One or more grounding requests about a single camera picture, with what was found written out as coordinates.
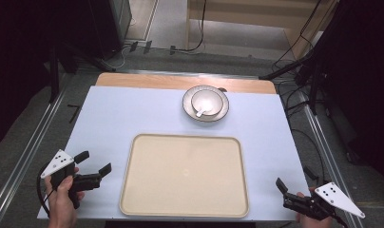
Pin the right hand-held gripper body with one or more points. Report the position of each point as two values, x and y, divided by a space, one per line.
326 198

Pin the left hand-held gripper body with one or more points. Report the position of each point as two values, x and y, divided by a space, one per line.
58 162

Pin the person's right hand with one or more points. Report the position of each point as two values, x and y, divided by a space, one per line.
312 221

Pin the person's left hand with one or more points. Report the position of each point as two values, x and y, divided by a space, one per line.
61 202

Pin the pale blue table mat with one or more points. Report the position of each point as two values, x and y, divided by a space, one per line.
117 117

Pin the beige plastic tray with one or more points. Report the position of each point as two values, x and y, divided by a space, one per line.
184 175

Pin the black metal stand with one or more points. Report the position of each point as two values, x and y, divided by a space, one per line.
53 69
310 72

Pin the white plate with dark rim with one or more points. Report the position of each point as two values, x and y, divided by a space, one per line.
223 106

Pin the white ceramic spoon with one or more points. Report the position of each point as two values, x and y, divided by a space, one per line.
203 109

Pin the white ceramic bowl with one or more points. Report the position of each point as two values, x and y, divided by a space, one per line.
209 98

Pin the black cabinet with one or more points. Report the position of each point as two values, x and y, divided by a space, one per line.
104 25

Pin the light wooden furniture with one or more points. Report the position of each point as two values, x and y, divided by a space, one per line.
244 19

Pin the aluminium floor rail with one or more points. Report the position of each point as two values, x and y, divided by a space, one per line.
326 158
22 158

